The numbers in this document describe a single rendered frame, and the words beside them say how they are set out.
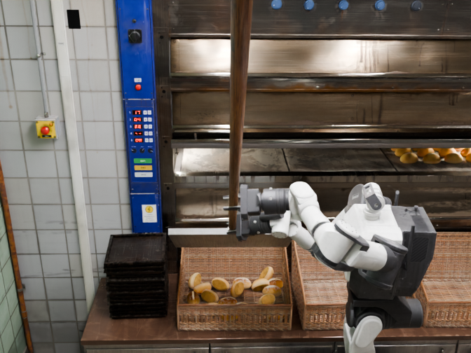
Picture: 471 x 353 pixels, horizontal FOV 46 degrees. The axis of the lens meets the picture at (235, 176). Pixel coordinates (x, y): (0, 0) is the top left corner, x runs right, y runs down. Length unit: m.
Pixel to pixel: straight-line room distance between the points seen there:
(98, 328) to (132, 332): 0.17
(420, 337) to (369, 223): 1.01
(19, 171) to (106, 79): 0.68
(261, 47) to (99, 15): 0.77
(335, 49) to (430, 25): 0.46
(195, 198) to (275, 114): 0.62
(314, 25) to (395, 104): 0.58
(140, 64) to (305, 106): 0.83
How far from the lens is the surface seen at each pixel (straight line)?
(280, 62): 2.72
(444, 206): 3.21
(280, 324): 2.78
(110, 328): 2.86
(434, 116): 2.98
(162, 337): 2.77
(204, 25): 2.69
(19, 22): 2.82
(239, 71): 0.93
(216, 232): 2.40
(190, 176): 2.89
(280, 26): 2.71
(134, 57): 2.70
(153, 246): 2.83
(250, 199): 1.86
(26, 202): 3.12
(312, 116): 2.81
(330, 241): 1.65
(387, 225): 2.04
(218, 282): 3.00
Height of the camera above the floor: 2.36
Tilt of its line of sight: 24 degrees down
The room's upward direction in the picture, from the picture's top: 1 degrees clockwise
